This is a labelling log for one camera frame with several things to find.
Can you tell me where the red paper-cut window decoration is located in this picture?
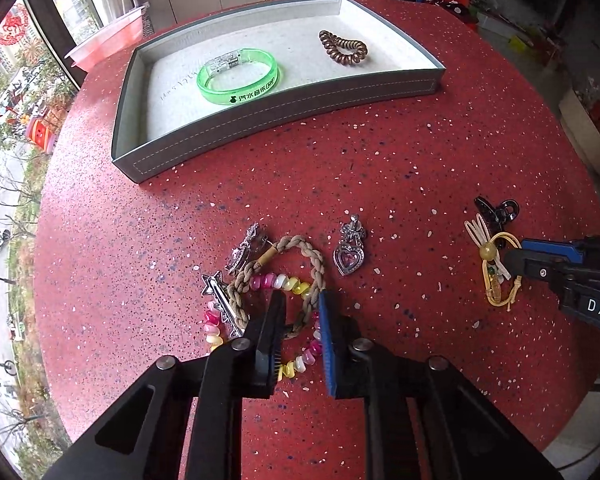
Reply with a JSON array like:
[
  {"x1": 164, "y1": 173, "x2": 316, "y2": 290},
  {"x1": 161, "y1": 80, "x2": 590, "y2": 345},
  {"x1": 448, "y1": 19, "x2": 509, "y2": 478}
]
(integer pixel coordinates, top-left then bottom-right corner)
[{"x1": 0, "y1": 4, "x2": 32, "y2": 47}]

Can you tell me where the green translucent bracelet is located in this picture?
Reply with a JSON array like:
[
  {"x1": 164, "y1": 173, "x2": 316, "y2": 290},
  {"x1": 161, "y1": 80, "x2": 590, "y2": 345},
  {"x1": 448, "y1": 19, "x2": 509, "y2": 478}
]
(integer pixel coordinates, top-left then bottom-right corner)
[{"x1": 196, "y1": 46, "x2": 281, "y2": 106}]

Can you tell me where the pink plastic basin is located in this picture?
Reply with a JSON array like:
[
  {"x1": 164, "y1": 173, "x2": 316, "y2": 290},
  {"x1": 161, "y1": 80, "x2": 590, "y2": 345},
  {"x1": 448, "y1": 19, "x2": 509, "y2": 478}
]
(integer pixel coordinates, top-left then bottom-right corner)
[{"x1": 65, "y1": 5, "x2": 148, "y2": 71}]

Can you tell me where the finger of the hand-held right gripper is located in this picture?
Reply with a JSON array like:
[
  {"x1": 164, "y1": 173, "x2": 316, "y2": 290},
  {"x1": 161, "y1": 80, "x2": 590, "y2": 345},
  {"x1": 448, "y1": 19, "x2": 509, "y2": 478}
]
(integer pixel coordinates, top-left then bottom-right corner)
[
  {"x1": 520, "y1": 239, "x2": 584, "y2": 267},
  {"x1": 502, "y1": 249, "x2": 581, "y2": 289}
]

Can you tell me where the silver heart pendant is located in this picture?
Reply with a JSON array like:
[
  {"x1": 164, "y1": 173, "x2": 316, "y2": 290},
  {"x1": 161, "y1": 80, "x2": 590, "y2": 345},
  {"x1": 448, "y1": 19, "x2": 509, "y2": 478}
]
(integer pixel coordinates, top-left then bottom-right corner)
[{"x1": 333, "y1": 212, "x2": 367, "y2": 277}]

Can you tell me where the silver star hair clip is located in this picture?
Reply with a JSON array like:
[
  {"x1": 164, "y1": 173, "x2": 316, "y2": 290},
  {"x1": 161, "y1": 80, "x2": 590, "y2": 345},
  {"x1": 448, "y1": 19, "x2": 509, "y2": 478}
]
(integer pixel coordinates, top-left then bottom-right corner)
[{"x1": 201, "y1": 270, "x2": 246, "y2": 338}]

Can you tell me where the grey jewelry tray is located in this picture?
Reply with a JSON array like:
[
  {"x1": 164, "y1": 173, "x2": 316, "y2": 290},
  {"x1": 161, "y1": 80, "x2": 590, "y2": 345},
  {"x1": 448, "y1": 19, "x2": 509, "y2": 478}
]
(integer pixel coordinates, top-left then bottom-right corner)
[{"x1": 111, "y1": 0, "x2": 447, "y2": 183}]

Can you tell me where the braided rope bracelet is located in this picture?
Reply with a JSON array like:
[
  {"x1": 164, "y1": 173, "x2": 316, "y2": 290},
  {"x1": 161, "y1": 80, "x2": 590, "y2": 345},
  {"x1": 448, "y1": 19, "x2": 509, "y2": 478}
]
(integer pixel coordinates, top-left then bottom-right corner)
[{"x1": 227, "y1": 235, "x2": 327, "y2": 338}]

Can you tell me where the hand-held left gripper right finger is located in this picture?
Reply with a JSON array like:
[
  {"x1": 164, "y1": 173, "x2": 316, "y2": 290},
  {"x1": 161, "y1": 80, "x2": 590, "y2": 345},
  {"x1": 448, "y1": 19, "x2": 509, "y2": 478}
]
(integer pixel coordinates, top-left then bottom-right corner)
[{"x1": 318, "y1": 294, "x2": 563, "y2": 480}]

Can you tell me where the brown spiral hair tie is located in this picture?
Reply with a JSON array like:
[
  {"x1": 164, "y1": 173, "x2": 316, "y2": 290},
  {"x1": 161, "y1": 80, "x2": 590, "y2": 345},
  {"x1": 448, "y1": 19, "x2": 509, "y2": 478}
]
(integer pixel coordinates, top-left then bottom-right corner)
[{"x1": 318, "y1": 29, "x2": 369, "y2": 67}]

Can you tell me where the yellow cord bead bracelet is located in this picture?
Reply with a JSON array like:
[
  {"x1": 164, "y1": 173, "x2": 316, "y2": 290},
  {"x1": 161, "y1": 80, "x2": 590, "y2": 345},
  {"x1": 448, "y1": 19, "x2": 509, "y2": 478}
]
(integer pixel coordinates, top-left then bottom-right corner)
[{"x1": 464, "y1": 212, "x2": 526, "y2": 308}]

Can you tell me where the pink yellow beaded bracelet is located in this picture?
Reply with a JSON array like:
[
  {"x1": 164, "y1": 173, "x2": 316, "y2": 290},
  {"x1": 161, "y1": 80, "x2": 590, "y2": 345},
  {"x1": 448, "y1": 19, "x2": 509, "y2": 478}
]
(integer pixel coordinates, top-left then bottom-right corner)
[{"x1": 203, "y1": 272, "x2": 326, "y2": 382}]

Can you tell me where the black hair claw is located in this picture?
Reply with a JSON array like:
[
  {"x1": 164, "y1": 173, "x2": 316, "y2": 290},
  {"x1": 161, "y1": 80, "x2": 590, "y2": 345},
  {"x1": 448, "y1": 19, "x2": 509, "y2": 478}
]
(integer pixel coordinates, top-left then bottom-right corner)
[{"x1": 474, "y1": 196, "x2": 522, "y2": 228}]

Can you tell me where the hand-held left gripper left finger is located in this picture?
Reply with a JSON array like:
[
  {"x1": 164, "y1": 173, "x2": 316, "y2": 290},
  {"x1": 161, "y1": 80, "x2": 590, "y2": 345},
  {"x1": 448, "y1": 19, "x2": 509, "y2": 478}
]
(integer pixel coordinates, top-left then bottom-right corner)
[{"x1": 42, "y1": 290, "x2": 287, "y2": 480}]

